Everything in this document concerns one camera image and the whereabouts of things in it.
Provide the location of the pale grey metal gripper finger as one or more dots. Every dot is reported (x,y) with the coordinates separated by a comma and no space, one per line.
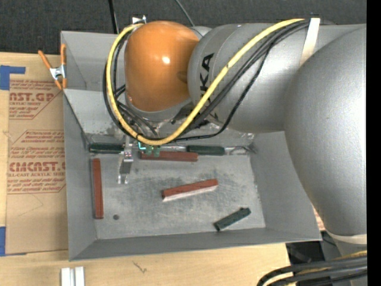
(126,166)

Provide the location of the dark green flat block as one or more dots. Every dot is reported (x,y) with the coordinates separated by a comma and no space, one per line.
(232,219)
(105,147)
(206,150)

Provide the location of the red-brown flat block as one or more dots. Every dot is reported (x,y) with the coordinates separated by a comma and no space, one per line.
(97,189)
(190,189)
(175,156)

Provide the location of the grey metal bin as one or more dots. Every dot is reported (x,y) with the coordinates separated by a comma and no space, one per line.
(184,219)

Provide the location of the brown cardboard board, red print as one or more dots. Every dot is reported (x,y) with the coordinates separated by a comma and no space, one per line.
(32,213)

